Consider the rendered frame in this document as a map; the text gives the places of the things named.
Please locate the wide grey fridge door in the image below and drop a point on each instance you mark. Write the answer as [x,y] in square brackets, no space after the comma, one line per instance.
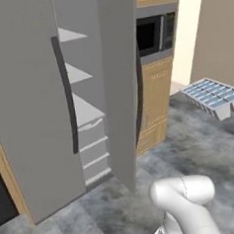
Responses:
[25,105]

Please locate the grey fridge drawer stack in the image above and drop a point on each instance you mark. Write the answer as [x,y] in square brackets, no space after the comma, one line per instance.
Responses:
[93,150]

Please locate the grey fridge shelf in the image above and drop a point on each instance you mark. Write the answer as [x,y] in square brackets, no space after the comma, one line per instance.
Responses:
[75,75]
[68,35]
[85,111]

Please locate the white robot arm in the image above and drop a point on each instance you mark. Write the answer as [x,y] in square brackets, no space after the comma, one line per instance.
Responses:
[186,203]

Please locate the grey and black microwave oven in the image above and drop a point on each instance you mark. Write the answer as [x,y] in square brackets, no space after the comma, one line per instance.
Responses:
[156,33]

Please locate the black appliance front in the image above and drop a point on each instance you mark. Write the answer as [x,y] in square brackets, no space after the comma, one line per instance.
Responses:
[4,199]

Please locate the narrow grey fridge door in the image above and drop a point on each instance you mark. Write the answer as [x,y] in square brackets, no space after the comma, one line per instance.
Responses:
[120,89]

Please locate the grey fridge body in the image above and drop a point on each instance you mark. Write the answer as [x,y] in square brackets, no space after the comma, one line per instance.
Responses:
[82,12]

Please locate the light wood tall cupboard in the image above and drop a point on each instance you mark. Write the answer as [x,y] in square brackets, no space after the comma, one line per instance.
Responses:
[155,99]

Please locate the light wood side panel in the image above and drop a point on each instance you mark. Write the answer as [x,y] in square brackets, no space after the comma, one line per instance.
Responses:
[9,182]

